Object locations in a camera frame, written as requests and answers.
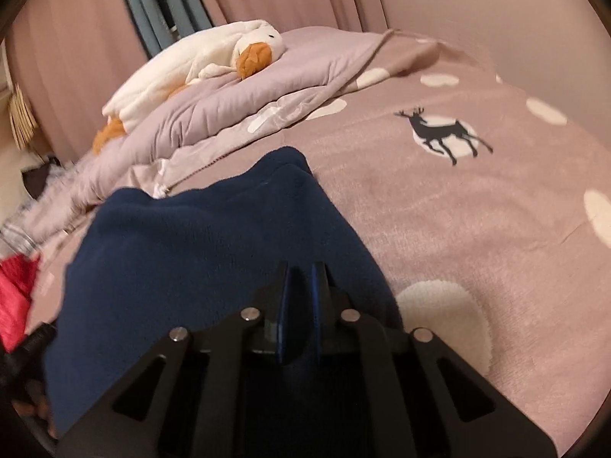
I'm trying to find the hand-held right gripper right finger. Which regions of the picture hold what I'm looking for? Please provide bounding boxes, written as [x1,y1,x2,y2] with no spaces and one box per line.
[310,261,557,458]

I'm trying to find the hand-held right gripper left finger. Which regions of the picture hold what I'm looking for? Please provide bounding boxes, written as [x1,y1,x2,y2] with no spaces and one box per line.
[57,261,289,458]

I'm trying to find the navy fleece jacket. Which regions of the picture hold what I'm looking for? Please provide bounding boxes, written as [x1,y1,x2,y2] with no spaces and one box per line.
[45,147,404,440]

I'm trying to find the person's left hand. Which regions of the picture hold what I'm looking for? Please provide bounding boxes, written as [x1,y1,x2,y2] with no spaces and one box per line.
[12,386,53,421]

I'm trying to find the red puffer jacket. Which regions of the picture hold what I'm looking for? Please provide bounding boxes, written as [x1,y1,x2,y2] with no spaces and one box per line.
[0,253,44,354]

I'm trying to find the plaid pillow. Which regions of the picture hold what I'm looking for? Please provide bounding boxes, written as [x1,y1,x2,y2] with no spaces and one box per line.
[0,200,72,261]

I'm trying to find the black cloth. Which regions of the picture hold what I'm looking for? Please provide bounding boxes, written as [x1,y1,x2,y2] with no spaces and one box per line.
[21,164,60,198]

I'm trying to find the lilac quilt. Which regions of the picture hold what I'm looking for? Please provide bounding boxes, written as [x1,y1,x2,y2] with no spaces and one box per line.
[0,26,397,249]

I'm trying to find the beige fringed hanging cloth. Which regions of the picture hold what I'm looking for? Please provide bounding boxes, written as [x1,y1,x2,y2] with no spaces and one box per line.
[10,83,39,151]

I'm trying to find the white goose plush toy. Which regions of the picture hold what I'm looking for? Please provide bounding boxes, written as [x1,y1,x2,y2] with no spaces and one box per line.
[92,19,287,156]

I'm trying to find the blue curtain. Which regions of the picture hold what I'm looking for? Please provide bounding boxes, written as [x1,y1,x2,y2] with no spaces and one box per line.
[112,0,213,58]

